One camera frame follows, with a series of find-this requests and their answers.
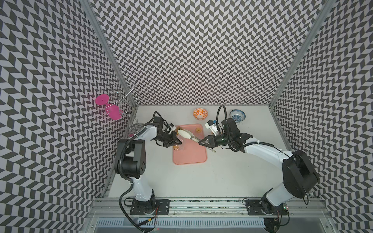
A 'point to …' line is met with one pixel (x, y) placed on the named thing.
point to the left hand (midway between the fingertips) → (181, 143)
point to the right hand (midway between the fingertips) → (201, 145)
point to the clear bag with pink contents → (183, 141)
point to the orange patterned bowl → (200, 113)
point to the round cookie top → (198, 130)
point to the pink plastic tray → (189, 152)
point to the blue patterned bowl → (237, 115)
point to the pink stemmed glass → (111, 110)
